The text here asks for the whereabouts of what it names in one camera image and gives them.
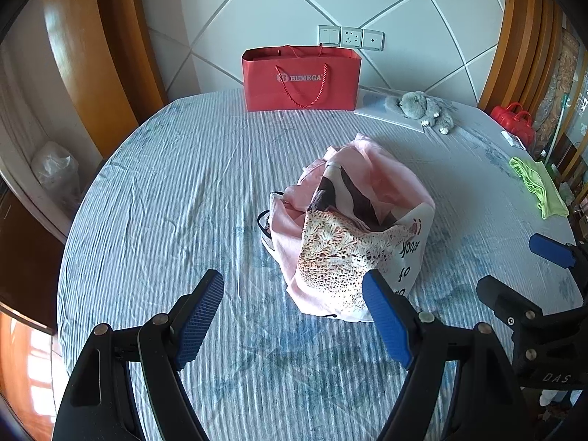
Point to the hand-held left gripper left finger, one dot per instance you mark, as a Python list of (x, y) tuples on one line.
[(202, 317)]

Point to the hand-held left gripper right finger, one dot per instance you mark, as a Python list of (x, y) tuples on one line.
[(386, 321)]

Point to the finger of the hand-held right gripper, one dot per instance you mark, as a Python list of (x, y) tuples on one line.
[(551, 250), (503, 296)]

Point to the pink t-shirt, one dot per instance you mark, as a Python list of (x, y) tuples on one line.
[(367, 179)]

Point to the green garment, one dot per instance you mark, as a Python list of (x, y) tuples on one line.
[(544, 188)]

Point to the small white box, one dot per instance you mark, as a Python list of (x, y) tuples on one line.
[(511, 139)]

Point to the red plastic handbag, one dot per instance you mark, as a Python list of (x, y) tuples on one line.
[(514, 124)]

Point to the blue striped bed sheet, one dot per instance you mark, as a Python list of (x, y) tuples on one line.
[(183, 183)]

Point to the wooden headboard panel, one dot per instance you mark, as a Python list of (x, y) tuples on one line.
[(105, 55), (510, 55)]

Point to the grey plush bunny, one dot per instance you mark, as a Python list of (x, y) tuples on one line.
[(415, 103)]

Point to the clear plastic bag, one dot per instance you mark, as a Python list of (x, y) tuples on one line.
[(55, 170)]

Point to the red paper bag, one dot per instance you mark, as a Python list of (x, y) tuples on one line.
[(340, 82)]

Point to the white wall switch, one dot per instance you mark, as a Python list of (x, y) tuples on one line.
[(328, 36), (373, 40)]

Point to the white wall socket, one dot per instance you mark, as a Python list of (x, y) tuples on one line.
[(351, 36)]

